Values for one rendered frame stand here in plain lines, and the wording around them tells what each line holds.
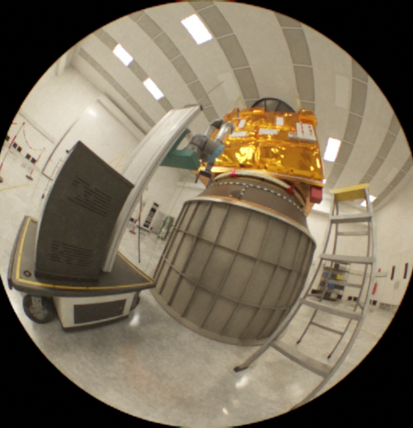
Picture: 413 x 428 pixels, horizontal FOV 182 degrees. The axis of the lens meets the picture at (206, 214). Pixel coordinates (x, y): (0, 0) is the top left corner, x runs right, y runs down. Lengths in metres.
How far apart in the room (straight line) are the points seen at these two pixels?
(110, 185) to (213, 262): 0.90
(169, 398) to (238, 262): 1.03
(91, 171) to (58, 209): 0.18
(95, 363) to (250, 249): 1.24
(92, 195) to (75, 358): 0.74
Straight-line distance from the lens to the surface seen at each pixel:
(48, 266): 0.63
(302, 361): 0.88
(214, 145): 1.00
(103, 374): 0.78
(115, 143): 8.33
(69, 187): 0.53
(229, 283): 1.08
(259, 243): 1.08
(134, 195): 0.78
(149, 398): 0.77
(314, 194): 1.66
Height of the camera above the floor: 0.73
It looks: 13 degrees up
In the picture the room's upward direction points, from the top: 23 degrees clockwise
